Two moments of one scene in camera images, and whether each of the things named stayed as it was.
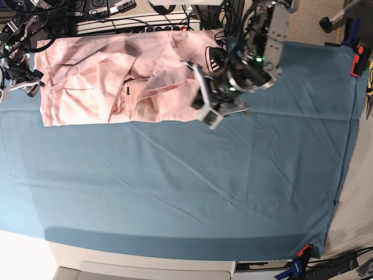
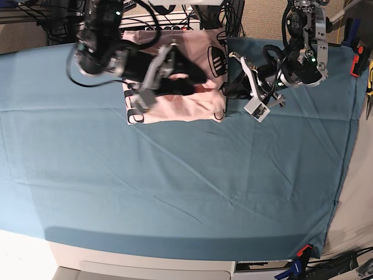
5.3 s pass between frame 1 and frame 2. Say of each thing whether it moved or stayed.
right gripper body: moved
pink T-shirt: moved
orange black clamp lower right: stayed
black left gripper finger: moved
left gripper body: moved
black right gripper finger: moved
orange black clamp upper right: stayed
